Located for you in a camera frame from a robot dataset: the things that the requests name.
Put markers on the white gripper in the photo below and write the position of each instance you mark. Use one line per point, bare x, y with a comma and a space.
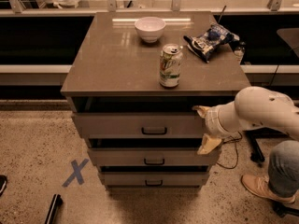
212, 120

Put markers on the grey top drawer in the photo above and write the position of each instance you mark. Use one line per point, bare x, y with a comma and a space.
139, 125

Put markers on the grey drawer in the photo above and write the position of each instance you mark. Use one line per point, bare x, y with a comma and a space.
153, 179
139, 125
151, 157

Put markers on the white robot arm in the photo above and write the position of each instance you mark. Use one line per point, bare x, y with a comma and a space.
253, 108

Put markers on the grey drawer cabinet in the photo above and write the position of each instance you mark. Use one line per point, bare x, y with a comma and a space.
116, 72

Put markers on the grey middle drawer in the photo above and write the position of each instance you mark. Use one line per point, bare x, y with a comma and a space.
151, 157

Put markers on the grey bottom drawer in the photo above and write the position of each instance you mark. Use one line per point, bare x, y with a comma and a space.
153, 179

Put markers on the black stand leg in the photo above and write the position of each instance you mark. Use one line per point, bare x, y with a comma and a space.
256, 154

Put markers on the green white soda can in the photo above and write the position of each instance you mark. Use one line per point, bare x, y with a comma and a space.
170, 65

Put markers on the tan shoe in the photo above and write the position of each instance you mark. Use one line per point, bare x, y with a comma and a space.
258, 185

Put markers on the blue white chip bag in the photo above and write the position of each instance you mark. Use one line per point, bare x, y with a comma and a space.
204, 45

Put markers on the plastic water bottle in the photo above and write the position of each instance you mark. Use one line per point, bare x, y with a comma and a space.
240, 51

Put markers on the person leg in jeans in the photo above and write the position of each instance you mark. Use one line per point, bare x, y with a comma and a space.
283, 169

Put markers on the white ceramic bowl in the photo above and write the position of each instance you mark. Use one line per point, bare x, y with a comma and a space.
150, 29

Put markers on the blue tape cross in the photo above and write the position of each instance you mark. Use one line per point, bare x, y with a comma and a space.
76, 174

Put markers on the black object lower left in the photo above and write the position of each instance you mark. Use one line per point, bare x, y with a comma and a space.
56, 203

